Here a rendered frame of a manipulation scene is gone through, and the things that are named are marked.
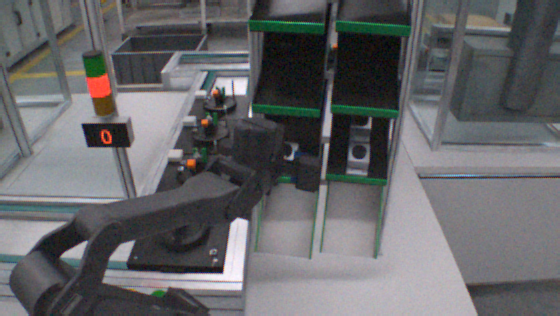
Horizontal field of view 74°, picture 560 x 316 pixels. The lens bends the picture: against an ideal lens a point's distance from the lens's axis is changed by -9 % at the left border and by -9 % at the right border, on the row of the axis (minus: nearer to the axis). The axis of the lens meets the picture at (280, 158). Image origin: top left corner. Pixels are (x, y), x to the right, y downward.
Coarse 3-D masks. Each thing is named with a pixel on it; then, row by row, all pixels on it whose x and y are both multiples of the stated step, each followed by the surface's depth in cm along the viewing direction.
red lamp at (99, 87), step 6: (96, 78) 92; (102, 78) 93; (90, 84) 93; (96, 84) 93; (102, 84) 94; (108, 84) 96; (90, 90) 94; (96, 90) 94; (102, 90) 94; (108, 90) 96; (96, 96) 95; (102, 96) 95
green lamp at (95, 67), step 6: (102, 54) 92; (84, 60) 90; (90, 60) 90; (96, 60) 90; (102, 60) 92; (84, 66) 91; (90, 66) 90; (96, 66) 91; (102, 66) 92; (90, 72) 91; (96, 72) 92; (102, 72) 93; (90, 78) 92
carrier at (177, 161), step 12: (216, 144) 124; (168, 156) 132; (180, 156) 133; (192, 156) 136; (204, 156) 128; (168, 168) 130; (180, 168) 124; (168, 180) 124; (180, 180) 122; (228, 180) 125; (156, 192) 119
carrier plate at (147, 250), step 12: (216, 228) 106; (228, 228) 107; (144, 240) 102; (156, 240) 102; (204, 240) 102; (216, 240) 103; (132, 252) 99; (144, 252) 99; (156, 252) 99; (168, 252) 99; (180, 252) 99; (192, 252) 99; (204, 252) 99; (132, 264) 96; (144, 264) 95; (156, 264) 95; (168, 264) 96; (180, 264) 96; (192, 264) 96; (204, 264) 96; (216, 264) 96
